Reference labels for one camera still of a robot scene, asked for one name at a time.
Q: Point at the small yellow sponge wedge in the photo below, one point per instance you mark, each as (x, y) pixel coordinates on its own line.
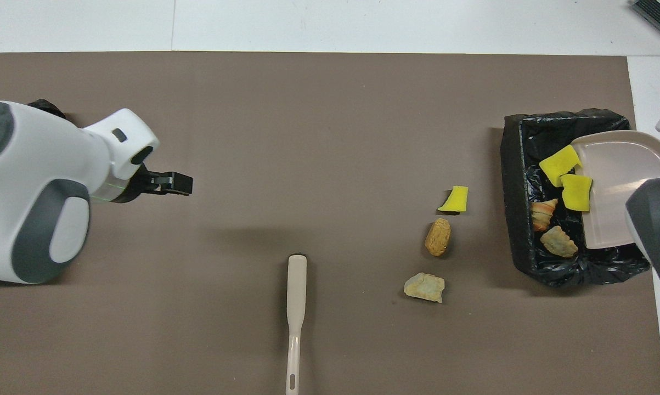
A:
(455, 200)

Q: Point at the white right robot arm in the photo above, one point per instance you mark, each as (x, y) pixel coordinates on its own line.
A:
(656, 219)

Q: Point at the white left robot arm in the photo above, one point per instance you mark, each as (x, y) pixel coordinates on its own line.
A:
(33, 181)

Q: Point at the pale greenish foam chunk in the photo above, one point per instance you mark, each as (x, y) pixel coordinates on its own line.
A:
(424, 287)

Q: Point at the beige plastic dustpan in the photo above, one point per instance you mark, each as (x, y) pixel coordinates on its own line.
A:
(620, 186)

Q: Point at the dark grey ribbed object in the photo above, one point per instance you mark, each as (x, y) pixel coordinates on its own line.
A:
(659, 15)

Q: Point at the brown peanut shaped bread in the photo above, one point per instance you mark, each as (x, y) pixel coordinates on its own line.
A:
(438, 237)

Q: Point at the beige brush black bristles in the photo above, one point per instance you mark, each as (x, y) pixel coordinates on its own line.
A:
(296, 291)

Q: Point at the brown paper table mat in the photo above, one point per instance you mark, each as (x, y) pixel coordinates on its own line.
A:
(335, 88)

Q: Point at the pale beige foam chunk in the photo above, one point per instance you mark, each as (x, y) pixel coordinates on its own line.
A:
(559, 242)

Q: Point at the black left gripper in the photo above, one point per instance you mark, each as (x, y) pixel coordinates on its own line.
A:
(132, 185)

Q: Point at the bin lined black bag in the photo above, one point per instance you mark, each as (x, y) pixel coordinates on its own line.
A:
(513, 192)
(44, 105)

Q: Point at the orange striped croissant toy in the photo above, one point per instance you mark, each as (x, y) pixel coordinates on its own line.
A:
(543, 215)

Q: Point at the yellow sponge piece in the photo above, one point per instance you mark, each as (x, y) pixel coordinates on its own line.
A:
(560, 164)
(576, 193)

